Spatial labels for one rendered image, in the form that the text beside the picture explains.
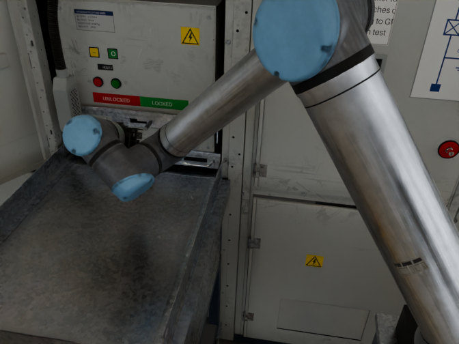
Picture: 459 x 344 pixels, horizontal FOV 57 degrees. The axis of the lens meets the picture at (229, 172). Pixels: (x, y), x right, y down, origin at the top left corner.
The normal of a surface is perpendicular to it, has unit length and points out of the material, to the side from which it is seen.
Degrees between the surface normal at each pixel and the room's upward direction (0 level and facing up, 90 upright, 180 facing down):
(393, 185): 73
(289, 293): 90
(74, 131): 57
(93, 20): 90
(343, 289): 90
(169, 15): 90
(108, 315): 0
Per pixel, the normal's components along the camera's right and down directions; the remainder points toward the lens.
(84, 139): -0.18, -0.04
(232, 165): -0.15, 0.52
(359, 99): 0.01, 0.18
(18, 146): 0.80, 0.34
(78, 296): 0.03, -0.85
